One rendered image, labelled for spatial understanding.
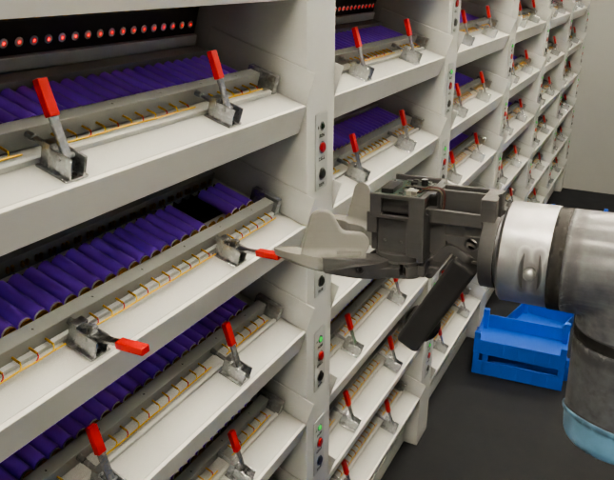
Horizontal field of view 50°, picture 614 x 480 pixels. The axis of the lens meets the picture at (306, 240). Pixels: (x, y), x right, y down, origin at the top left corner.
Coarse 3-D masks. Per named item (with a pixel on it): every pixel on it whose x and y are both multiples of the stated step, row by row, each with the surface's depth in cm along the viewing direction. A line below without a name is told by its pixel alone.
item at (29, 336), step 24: (240, 216) 97; (192, 240) 88; (144, 264) 81; (168, 264) 84; (96, 288) 75; (120, 288) 76; (144, 288) 79; (72, 312) 70; (24, 336) 65; (48, 336) 68; (0, 360) 63; (0, 384) 62
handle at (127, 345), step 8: (96, 328) 68; (96, 336) 68; (104, 336) 68; (112, 344) 67; (120, 344) 66; (128, 344) 66; (136, 344) 66; (144, 344) 66; (136, 352) 66; (144, 352) 66
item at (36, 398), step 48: (240, 192) 109; (288, 192) 105; (240, 240) 96; (288, 240) 102; (192, 288) 84; (240, 288) 93; (144, 336) 74; (48, 384) 64; (96, 384) 70; (0, 432) 59
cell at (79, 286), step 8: (40, 264) 76; (48, 264) 76; (48, 272) 76; (56, 272) 76; (64, 272) 76; (56, 280) 76; (64, 280) 75; (72, 280) 75; (72, 288) 75; (80, 288) 75
